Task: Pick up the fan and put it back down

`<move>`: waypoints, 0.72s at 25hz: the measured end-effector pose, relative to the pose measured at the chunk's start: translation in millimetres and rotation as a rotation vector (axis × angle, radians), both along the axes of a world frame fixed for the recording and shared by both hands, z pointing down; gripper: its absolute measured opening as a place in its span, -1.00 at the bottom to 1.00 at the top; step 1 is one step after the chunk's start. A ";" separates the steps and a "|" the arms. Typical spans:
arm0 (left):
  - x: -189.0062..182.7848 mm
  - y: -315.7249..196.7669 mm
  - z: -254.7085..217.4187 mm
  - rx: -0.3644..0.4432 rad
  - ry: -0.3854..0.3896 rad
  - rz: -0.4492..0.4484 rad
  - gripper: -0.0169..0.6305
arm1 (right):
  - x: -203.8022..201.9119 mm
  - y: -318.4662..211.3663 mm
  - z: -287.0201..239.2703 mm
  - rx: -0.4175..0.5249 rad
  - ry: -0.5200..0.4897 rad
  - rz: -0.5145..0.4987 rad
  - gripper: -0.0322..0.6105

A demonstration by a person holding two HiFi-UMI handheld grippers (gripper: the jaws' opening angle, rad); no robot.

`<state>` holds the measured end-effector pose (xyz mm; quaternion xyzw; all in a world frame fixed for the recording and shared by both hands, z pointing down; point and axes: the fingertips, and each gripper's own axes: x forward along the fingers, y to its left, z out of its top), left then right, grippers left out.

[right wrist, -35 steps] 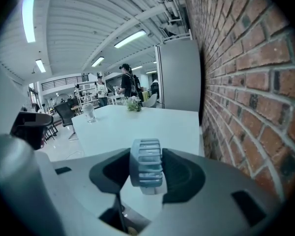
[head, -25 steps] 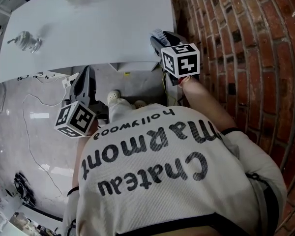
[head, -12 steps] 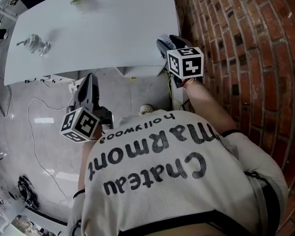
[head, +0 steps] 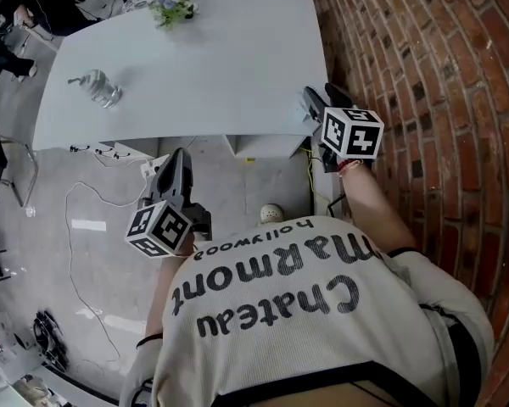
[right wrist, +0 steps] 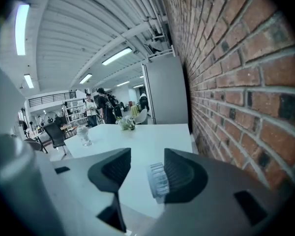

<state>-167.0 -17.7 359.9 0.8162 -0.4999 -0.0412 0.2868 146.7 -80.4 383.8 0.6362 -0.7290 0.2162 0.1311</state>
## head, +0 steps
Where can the cluttered white workbench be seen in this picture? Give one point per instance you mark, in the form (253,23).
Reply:
(21,384)

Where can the person's left forearm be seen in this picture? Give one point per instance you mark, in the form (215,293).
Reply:
(161,295)

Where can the white printed shirt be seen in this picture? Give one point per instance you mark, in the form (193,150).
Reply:
(280,346)

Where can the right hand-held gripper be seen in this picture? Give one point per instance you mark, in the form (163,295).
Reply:
(352,136)

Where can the white clog shoe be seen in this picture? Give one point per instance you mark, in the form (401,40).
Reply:
(272,212)

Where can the clear glass bottle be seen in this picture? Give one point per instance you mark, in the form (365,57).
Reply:
(95,86)

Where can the artificial flower bouquet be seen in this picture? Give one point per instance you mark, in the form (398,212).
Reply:
(174,9)

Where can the person's right forearm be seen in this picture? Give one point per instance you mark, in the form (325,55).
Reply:
(377,210)

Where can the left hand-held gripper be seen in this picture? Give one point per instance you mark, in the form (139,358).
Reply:
(161,227)

